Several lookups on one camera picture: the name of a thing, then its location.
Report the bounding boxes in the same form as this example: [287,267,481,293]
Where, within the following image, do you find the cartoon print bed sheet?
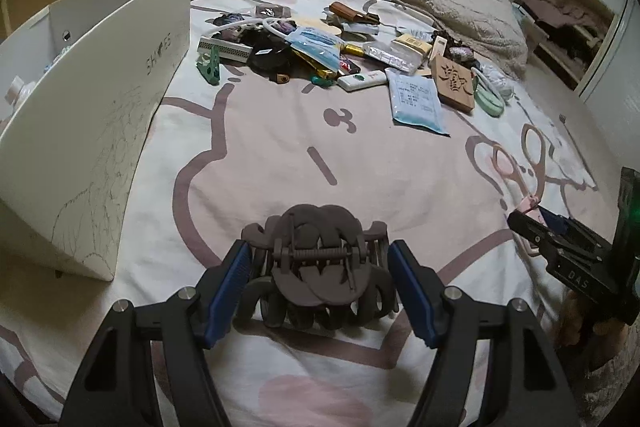
[1,0,618,426]

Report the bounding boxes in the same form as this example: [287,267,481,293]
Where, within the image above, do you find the person right hand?
[555,291,629,369]

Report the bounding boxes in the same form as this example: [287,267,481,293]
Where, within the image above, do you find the white cardboard shoe box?
[1,0,190,281]

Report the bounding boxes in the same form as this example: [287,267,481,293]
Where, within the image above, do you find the wooden carved plaque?
[430,55,475,114]

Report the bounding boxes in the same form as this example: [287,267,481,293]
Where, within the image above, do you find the white round bottle cap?
[4,76,37,107]

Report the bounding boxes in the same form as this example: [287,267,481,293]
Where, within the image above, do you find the green plastic clip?
[196,46,220,86]

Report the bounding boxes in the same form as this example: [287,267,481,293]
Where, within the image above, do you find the white louvered door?
[584,0,639,169]

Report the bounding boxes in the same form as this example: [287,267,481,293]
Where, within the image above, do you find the dark brown hair claw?
[236,204,399,331]

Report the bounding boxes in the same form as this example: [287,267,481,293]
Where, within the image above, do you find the yellow small box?
[393,34,432,56]

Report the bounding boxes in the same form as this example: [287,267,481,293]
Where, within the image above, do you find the blue white mask pack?
[385,68,448,135]

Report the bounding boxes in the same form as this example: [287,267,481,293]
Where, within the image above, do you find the pink clip lamp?
[491,124,547,225]

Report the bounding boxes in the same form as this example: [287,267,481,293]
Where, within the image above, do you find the wardrobe with clothes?
[512,0,616,91]

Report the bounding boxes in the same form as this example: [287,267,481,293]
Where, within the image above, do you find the brown leather wallet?
[329,1,380,25]

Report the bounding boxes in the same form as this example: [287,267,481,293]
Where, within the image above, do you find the metal back scratcher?
[559,113,594,180]

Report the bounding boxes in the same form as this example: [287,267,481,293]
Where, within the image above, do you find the mint green round case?
[474,81,506,118]

